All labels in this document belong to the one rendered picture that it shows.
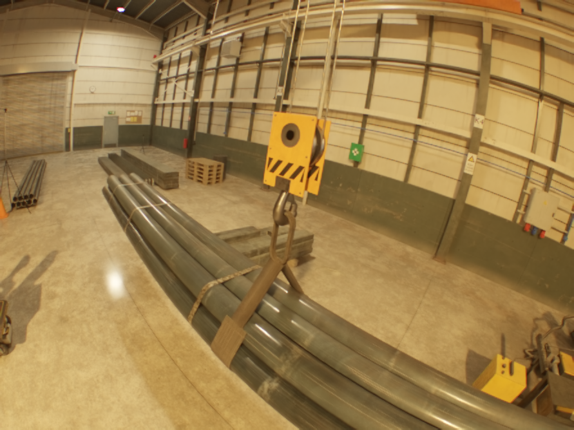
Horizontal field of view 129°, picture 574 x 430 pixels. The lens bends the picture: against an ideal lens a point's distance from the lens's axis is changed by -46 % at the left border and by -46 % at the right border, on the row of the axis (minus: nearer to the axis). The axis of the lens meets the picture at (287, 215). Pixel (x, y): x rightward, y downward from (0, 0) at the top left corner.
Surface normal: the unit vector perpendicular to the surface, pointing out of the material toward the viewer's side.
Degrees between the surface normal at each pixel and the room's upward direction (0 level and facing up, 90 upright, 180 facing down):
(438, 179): 90
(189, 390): 0
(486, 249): 90
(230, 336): 60
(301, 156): 90
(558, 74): 90
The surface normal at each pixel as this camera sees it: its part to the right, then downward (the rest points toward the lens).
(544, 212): -0.65, 0.16
